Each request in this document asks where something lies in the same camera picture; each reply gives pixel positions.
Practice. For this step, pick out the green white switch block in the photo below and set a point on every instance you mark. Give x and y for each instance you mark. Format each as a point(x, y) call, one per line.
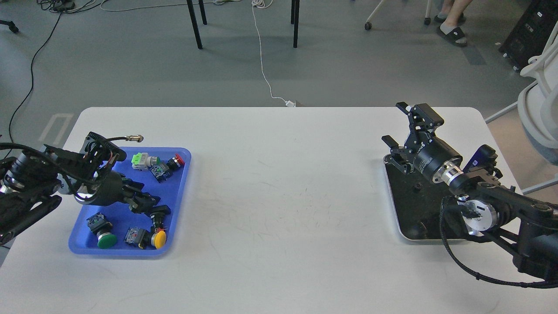
point(143, 161)

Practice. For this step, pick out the black cylindrical gripper body image-left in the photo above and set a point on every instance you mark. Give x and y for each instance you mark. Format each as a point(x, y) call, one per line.
point(109, 192)

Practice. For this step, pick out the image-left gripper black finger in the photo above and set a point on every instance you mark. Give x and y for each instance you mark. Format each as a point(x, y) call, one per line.
point(133, 191)
point(142, 204)

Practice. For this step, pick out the black cylindrical gripper body image-right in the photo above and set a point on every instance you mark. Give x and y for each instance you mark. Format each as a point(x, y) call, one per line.
point(428, 154)

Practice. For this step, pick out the yellow push button switch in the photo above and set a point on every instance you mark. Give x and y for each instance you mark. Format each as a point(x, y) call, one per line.
point(156, 240)

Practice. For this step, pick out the black table leg left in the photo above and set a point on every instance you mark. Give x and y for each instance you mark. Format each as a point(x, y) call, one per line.
point(193, 19)

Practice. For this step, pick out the black selector switch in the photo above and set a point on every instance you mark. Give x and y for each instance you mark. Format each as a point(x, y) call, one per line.
point(157, 215)

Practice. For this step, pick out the silver metal tray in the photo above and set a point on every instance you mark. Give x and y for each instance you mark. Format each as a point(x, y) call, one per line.
point(418, 214)

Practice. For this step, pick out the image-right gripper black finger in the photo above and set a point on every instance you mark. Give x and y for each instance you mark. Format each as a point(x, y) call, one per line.
point(397, 156)
point(423, 122)

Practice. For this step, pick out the white office chair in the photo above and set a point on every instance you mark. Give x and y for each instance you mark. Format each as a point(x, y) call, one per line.
point(537, 104)

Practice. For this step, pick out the black table leg right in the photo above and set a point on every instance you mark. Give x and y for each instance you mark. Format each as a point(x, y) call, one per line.
point(294, 20)

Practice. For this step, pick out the blue grey switch block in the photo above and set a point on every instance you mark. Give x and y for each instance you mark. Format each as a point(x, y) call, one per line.
point(161, 172)

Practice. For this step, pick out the black robot arm image-left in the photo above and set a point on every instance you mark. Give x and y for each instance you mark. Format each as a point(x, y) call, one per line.
point(29, 182)

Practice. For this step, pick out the black table leg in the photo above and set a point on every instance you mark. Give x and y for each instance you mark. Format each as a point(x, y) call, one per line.
point(193, 19)
point(294, 20)

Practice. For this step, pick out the green push button switch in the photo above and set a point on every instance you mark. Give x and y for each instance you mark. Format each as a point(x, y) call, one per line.
point(99, 225)

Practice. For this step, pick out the black equipment case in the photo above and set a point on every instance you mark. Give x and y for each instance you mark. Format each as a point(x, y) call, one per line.
point(530, 34)

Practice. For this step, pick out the blue plastic tray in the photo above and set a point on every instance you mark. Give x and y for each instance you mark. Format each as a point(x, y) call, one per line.
point(171, 191)

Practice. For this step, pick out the person foot in sandal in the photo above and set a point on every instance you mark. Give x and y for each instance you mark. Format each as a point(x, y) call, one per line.
point(450, 17)

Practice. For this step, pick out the red push button switch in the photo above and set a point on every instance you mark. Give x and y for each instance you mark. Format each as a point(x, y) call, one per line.
point(175, 162)

